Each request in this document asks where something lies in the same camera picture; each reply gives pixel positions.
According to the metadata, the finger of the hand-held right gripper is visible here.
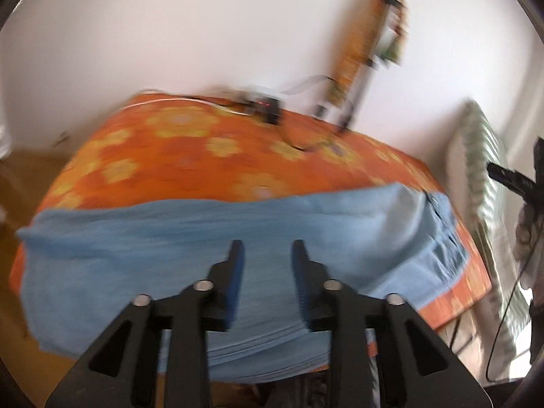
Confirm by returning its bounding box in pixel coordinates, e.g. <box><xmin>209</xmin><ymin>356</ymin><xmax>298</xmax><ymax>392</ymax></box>
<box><xmin>487</xmin><ymin>161</ymin><xmax>539</xmax><ymax>198</ymax></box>

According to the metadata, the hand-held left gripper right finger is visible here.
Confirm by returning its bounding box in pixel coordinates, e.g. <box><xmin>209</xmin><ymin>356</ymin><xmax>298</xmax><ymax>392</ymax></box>
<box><xmin>292</xmin><ymin>239</ymin><xmax>494</xmax><ymax>408</ymax></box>

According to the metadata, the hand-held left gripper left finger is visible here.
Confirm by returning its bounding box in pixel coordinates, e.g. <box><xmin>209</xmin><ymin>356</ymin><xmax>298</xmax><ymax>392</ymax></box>
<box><xmin>45</xmin><ymin>239</ymin><xmax>246</xmax><ymax>408</ymax></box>

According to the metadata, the white ribbed radiator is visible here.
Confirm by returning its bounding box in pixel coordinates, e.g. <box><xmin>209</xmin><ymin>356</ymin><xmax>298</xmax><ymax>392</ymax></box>
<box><xmin>444</xmin><ymin>100</ymin><xmax>533</xmax><ymax>383</ymax></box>

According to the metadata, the orange floral bed sheet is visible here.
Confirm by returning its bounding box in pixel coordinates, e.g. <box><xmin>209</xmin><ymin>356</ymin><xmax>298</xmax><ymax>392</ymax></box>
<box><xmin>8</xmin><ymin>91</ymin><xmax>494</xmax><ymax>358</ymax></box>

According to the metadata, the black electronic device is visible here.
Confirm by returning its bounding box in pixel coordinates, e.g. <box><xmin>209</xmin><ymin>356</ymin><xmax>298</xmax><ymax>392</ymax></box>
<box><xmin>244</xmin><ymin>93</ymin><xmax>285</xmax><ymax>126</ymax></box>

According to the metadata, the orange stand with board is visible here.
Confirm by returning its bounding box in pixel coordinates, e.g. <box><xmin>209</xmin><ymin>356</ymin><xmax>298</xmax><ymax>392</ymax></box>
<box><xmin>314</xmin><ymin>0</ymin><xmax>409</xmax><ymax>134</ymax></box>

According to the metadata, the thin black cable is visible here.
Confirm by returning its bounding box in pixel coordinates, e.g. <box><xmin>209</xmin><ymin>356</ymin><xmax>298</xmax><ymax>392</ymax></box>
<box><xmin>484</xmin><ymin>259</ymin><xmax>528</xmax><ymax>383</ymax></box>

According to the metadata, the white cable on bed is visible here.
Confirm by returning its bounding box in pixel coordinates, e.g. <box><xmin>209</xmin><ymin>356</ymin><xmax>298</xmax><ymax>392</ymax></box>
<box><xmin>140</xmin><ymin>89</ymin><xmax>239</xmax><ymax>115</ymax></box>

